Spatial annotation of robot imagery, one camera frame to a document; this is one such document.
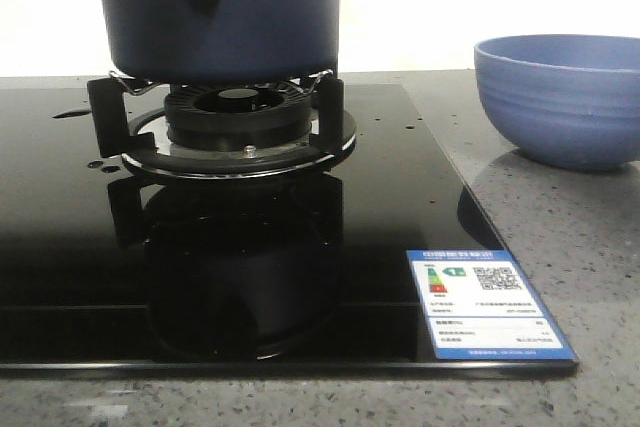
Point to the blue ribbed bowl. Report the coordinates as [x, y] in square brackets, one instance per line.
[567, 100]

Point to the dark blue cooking pot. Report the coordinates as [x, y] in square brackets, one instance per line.
[222, 41]

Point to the black pot support grate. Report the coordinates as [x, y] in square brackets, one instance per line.
[143, 144]

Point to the black round gas burner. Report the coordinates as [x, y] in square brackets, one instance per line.
[228, 119]

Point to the blue white energy label sticker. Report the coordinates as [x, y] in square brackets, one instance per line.
[478, 305]

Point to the black glass gas stove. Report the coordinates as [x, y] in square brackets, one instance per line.
[105, 273]

